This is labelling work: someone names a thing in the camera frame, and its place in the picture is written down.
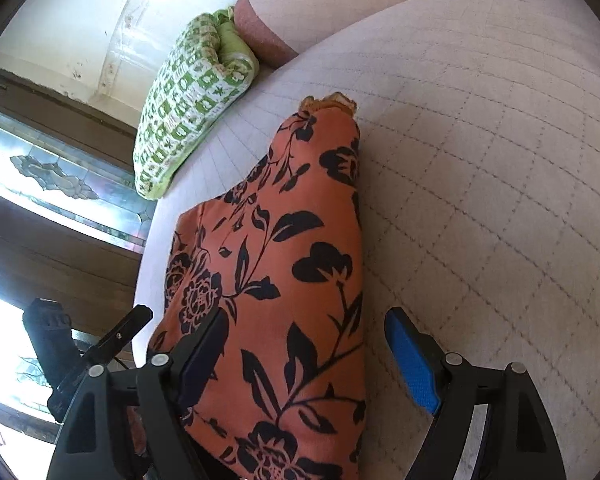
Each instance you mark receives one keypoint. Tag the green patterned pillow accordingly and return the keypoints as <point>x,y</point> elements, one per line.
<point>185,110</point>

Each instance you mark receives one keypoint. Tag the orange floral garment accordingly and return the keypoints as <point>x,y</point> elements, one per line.
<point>320,200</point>

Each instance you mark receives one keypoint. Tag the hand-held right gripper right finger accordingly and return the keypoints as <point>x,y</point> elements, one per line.
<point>412,360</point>

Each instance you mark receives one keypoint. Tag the grey quilted bed cover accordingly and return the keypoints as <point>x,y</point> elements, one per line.
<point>480,185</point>

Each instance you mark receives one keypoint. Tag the stained glass panel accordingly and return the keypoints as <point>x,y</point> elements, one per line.
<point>55,175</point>

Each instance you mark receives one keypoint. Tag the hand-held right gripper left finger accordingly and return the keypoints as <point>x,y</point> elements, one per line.
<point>207,350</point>

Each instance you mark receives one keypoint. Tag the wooden door frame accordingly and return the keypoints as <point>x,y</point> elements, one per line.
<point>40,270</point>

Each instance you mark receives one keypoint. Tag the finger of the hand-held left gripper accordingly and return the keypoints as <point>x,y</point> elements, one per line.
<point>125,330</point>
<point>52,335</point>

